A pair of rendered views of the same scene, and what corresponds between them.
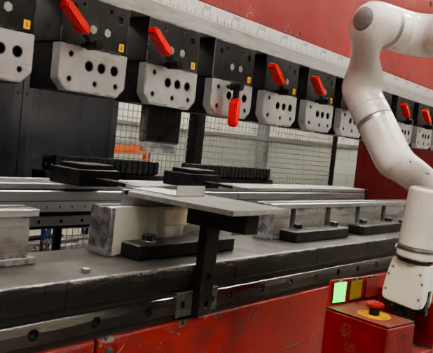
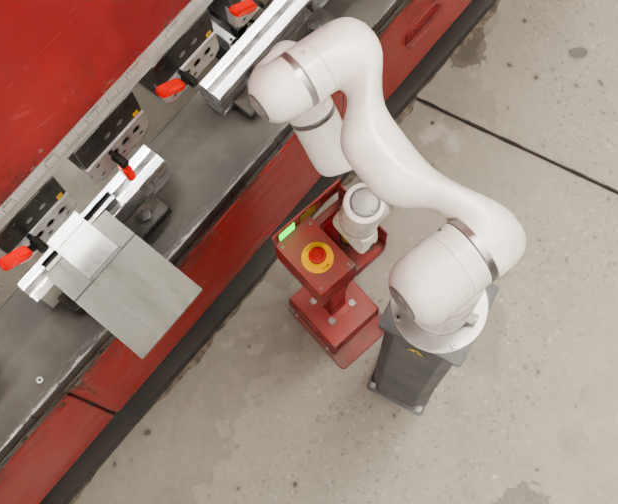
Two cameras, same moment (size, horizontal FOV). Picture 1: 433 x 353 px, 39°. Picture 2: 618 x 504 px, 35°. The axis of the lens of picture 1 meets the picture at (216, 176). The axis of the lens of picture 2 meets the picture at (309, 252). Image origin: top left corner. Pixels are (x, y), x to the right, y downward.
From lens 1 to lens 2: 1.99 m
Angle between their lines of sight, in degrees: 72
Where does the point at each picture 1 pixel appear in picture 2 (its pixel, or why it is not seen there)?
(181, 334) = not seen: hidden behind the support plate
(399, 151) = (331, 169)
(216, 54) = (81, 158)
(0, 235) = not seen: outside the picture
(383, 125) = (314, 142)
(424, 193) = (353, 221)
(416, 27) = (341, 86)
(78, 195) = not seen: outside the picture
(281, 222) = (233, 94)
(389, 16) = (292, 114)
